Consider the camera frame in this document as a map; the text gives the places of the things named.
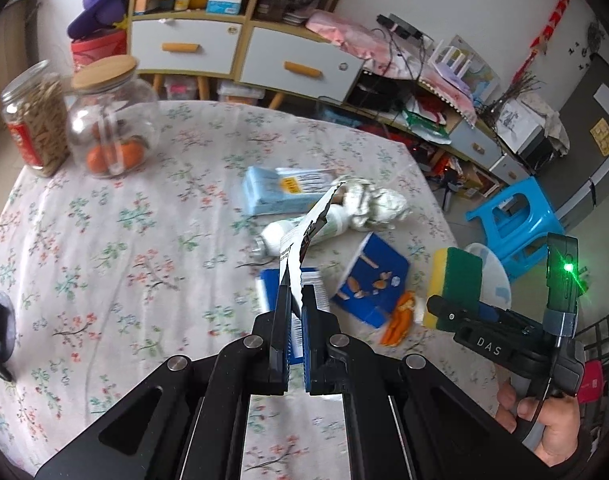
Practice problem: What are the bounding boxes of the crumpled white paper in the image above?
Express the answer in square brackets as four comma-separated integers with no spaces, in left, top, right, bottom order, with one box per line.
[341,180,410,233]

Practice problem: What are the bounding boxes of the white torn sachet wrapper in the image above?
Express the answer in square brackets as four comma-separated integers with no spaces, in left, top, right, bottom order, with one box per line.
[278,181,346,316]

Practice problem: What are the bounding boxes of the glass jar with wooden lid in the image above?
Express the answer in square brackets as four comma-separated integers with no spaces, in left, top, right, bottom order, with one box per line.
[67,55,160,180]

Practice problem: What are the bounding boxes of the floral tablecloth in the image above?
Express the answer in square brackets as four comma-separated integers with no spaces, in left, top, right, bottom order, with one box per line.
[0,100,500,480]

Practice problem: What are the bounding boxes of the white plastic bottle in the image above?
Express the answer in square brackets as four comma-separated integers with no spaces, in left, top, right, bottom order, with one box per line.
[254,205,352,259]

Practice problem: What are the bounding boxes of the yellow green sponge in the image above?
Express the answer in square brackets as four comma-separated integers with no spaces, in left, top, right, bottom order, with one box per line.
[423,247,484,331]

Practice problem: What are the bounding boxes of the white plastic bin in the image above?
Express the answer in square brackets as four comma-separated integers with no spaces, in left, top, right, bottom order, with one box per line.
[463,242,512,311]

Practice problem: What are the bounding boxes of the mandarin orange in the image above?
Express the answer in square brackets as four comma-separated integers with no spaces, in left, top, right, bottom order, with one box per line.
[86,146,111,175]
[117,140,146,168]

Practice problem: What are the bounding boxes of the person's right hand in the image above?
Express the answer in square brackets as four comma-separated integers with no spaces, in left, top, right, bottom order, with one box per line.
[497,379,582,467]

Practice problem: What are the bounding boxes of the dark grey cabinet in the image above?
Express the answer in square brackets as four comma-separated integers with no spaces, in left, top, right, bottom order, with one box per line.
[534,52,609,231]

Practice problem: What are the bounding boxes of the orange wrapper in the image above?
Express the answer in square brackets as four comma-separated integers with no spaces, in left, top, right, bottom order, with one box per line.
[380,291,417,347]

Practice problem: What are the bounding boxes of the white drawer with wooden handle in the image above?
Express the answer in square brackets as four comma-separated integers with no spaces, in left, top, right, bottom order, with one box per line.
[239,25,365,103]
[129,17,245,81]

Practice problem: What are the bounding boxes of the light blue tissue pack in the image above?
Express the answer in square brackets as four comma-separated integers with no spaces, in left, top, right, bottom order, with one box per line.
[242,166,342,217]

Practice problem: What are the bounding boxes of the purple plush hat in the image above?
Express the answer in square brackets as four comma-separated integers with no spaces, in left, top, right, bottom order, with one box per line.
[67,0,135,41]

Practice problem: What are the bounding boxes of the low cabinet white drawer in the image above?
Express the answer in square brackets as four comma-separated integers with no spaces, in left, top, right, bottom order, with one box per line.
[451,120,500,166]

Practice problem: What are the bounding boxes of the wooden shelf cabinet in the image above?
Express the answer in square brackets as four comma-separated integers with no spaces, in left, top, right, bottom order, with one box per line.
[127,0,370,111]

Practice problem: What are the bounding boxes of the blue box with nut print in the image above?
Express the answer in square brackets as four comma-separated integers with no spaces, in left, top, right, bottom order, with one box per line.
[330,232,411,330]

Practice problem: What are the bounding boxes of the low wooden cabinet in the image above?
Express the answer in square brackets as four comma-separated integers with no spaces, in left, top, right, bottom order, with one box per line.
[344,75,535,191]

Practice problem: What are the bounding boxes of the pink cloth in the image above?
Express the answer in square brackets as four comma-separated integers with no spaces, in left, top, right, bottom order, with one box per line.
[304,10,435,81]

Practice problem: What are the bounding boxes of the blue plastic stool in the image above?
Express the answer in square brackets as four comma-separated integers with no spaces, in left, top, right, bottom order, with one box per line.
[465,176,565,281]

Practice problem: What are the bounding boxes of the green and white bag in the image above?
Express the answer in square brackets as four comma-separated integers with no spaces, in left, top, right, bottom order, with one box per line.
[401,97,452,141]

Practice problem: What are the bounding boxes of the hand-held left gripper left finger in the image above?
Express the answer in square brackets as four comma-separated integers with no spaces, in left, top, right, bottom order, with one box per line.
[34,284,292,480]

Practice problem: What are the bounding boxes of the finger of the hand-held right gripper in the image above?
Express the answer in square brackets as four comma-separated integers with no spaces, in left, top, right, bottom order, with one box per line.
[479,304,545,333]
[427,295,472,331]

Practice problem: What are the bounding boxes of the bundle of dry twigs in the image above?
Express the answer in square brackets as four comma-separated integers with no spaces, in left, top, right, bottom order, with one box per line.
[477,72,542,121]

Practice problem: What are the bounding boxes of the blue and white carton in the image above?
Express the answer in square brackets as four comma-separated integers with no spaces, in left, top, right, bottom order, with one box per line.
[257,267,331,366]

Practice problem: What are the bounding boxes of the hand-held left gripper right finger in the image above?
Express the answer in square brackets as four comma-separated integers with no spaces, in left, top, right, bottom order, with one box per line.
[303,284,550,480]

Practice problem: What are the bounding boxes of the small white rack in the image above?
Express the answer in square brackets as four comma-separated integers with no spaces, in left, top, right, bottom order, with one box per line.
[427,35,480,81]

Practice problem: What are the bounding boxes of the clear jar of brown snacks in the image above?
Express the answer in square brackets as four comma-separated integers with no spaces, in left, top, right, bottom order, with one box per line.
[0,60,71,178]

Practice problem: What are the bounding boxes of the red wall banner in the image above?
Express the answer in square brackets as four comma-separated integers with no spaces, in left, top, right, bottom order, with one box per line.
[529,0,575,53]

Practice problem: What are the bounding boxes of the red round box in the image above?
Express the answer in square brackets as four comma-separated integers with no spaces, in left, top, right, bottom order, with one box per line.
[70,30,130,73]

